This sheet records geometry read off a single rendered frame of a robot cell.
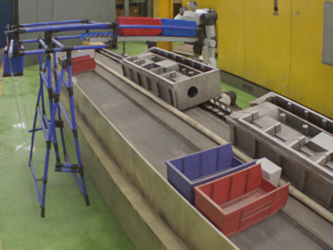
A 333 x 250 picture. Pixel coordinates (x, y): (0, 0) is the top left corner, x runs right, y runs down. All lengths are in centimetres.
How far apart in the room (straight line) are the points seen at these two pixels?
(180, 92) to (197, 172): 83
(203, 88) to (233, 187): 108
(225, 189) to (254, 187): 17
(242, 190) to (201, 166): 22
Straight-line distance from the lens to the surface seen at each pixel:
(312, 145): 141
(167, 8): 671
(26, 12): 818
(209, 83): 221
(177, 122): 199
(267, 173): 134
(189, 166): 134
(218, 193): 120
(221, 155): 142
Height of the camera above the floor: 153
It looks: 24 degrees down
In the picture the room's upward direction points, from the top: 1 degrees counter-clockwise
